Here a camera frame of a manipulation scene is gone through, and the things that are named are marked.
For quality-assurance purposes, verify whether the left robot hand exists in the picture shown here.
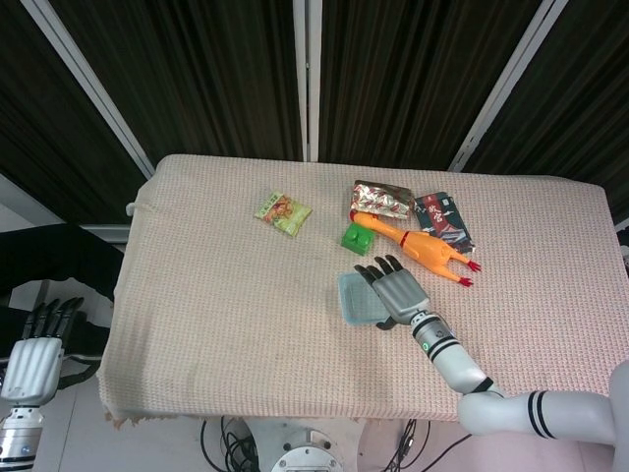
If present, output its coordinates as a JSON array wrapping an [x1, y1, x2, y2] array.
[[0, 296, 85, 407]]

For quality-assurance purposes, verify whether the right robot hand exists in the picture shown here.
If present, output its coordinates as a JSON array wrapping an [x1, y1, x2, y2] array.
[[353, 255, 432, 331]]

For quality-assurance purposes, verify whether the teal container lid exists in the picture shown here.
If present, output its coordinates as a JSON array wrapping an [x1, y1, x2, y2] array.
[[336, 272, 394, 326]]

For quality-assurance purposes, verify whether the robot base torso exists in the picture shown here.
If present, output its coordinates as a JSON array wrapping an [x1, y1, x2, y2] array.
[[243, 420, 368, 472]]

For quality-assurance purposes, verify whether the orange rubber chicken toy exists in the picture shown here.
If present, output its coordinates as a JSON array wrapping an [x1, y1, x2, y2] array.
[[347, 209, 483, 288]]

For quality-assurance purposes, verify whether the green plastic block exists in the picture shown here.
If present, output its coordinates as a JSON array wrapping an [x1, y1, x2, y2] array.
[[340, 222, 377, 258]]

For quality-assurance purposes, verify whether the dark blue snack packet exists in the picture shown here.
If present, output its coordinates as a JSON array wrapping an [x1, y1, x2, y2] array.
[[414, 190, 478, 256]]

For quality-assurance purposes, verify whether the silver foil snack bag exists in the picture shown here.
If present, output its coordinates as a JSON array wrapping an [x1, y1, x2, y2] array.
[[349, 179, 414, 221]]

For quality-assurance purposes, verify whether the green snack packet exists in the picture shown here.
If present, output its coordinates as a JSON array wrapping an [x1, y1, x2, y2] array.
[[253, 190, 315, 239]]

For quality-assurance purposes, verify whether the beige waffle tablecloth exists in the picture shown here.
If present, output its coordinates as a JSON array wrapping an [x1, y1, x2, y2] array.
[[96, 153, 629, 428]]

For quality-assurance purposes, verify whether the black cable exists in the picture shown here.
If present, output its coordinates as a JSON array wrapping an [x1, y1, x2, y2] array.
[[381, 419, 432, 472], [200, 416, 261, 472]]

